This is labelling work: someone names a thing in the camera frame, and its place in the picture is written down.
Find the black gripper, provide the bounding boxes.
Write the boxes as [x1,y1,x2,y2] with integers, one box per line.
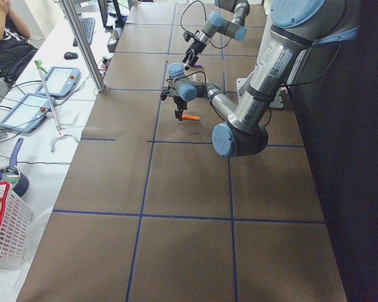
[182,40,207,67]
[173,96,187,121]

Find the orange marker pen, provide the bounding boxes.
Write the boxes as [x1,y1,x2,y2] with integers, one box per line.
[182,115,200,121]

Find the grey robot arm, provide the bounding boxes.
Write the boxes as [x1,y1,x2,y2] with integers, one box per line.
[181,1,250,70]
[161,1,361,158]

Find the pink mesh pen holder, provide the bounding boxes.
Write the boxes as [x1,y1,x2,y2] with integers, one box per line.
[189,72,205,82]

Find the black monitor stand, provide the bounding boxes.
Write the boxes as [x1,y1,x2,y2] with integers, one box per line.
[97,0,127,31]

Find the white table cloth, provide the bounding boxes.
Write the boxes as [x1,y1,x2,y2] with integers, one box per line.
[0,11,136,302]

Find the black keyboard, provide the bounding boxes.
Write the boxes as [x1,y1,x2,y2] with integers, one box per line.
[79,17,95,45]

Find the upper blue teach pendant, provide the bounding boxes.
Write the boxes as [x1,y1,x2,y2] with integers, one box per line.
[45,66,80,97]

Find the blue teach pendant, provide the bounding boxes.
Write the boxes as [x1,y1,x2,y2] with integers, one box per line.
[45,66,80,97]
[0,93,50,133]

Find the black computer mouse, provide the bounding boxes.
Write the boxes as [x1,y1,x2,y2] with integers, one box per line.
[64,52,78,60]

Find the grabber reacher tool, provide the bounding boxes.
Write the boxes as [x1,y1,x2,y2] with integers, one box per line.
[34,60,79,153]

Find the lower blue teach pendant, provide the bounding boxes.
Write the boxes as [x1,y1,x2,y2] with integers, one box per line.
[0,93,50,133]

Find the blue saucepan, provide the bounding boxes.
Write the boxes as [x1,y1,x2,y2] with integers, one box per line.
[0,138,29,197]

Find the seated person black shirt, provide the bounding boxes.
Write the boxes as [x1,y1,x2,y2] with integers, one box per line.
[0,1,38,83]

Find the red white plastic basket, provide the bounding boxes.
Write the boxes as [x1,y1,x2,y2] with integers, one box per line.
[0,182,32,273]

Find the black braided camera cable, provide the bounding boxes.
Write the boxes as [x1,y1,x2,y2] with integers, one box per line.
[166,70,207,92]

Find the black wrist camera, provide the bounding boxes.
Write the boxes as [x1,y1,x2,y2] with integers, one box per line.
[160,86,174,101]
[183,30,199,42]

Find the black braided cable right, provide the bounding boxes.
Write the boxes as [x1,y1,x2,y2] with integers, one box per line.
[180,0,209,32]

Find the aluminium frame post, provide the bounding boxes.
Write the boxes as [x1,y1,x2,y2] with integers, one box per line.
[59,0,106,92]

